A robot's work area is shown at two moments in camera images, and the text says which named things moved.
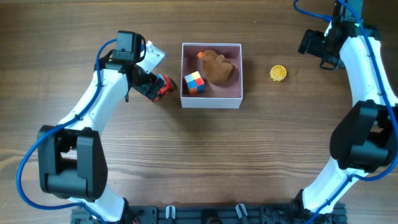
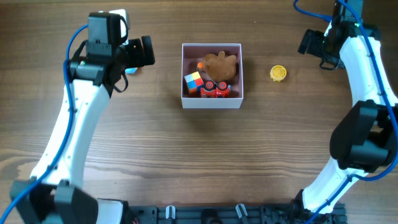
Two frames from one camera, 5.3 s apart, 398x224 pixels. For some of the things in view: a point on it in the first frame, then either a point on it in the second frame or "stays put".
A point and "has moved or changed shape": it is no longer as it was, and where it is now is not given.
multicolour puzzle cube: [195, 83] stays put
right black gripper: [315, 37] stays put
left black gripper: [144, 88] -> [138, 59]
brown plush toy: [217, 68] has moved or changed shape
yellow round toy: [277, 73] stays put
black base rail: [219, 214] stays put
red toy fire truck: [168, 88] -> [211, 89]
